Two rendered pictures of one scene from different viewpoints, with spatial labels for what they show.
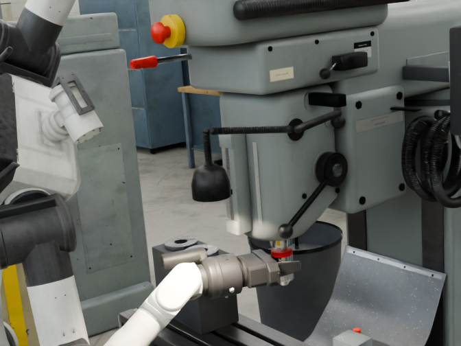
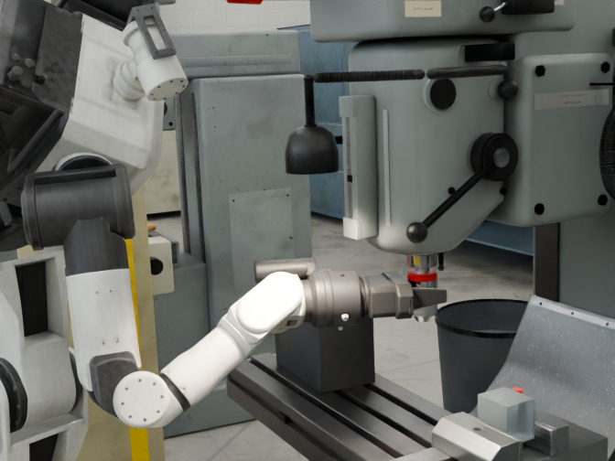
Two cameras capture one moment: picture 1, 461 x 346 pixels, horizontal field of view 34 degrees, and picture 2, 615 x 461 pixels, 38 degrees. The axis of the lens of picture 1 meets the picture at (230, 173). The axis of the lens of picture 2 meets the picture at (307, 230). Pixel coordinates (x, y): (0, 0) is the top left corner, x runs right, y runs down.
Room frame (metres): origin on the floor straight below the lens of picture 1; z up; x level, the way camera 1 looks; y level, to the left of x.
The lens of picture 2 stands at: (0.16, -0.16, 1.60)
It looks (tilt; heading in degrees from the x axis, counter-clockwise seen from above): 11 degrees down; 10
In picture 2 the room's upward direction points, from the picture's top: 2 degrees counter-clockwise
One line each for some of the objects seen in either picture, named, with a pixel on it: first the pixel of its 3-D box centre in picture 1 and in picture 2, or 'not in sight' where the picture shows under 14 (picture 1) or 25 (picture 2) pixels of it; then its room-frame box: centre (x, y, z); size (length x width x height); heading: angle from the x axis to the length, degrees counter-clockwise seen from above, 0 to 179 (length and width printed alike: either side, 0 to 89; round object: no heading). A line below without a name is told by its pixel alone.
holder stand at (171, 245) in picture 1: (194, 281); (321, 325); (1.86, 0.12, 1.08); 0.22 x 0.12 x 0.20; 34
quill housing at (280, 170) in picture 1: (277, 159); (422, 144); (1.53, -0.10, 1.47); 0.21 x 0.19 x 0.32; 37
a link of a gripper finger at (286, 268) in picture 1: (287, 268); (427, 297); (1.50, -0.11, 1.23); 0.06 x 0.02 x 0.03; 109
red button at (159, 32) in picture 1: (161, 32); not in sight; (1.38, 0.10, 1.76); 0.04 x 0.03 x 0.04; 37
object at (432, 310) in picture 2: (282, 266); (422, 295); (1.53, -0.10, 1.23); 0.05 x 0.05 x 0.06
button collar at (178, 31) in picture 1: (171, 31); not in sight; (1.39, 0.09, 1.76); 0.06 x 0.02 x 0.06; 37
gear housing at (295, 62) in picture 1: (284, 57); (440, 4); (1.56, -0.13, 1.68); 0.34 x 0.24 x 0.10; 127
